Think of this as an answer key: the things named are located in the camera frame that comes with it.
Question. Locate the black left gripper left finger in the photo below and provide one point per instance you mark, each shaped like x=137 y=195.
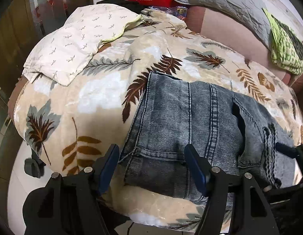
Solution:
x=67 y=205

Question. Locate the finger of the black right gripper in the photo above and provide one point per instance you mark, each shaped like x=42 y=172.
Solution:
x=292 y=152

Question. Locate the pink-brown bed sheet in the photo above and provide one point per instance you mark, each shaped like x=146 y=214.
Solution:
x=223 y=29

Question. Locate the dark grey folded garment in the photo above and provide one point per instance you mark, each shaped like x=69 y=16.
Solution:
x=292 y=39

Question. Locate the grey quilted pillow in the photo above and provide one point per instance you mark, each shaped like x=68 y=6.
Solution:
x=247 y=12

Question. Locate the green patterned folded cloth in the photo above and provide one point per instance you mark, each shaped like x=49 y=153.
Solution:
x=288 y=48

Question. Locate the white twig-print pillow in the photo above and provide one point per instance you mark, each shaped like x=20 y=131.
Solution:
x=64 y=53

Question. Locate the cream leaf-print blanket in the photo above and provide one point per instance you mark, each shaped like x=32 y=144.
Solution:
x=69 y=127

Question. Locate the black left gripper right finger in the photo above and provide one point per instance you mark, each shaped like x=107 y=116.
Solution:
x=251 y=212

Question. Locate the grey-blue denim pants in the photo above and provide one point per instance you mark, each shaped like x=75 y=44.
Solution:
x=231 y=130

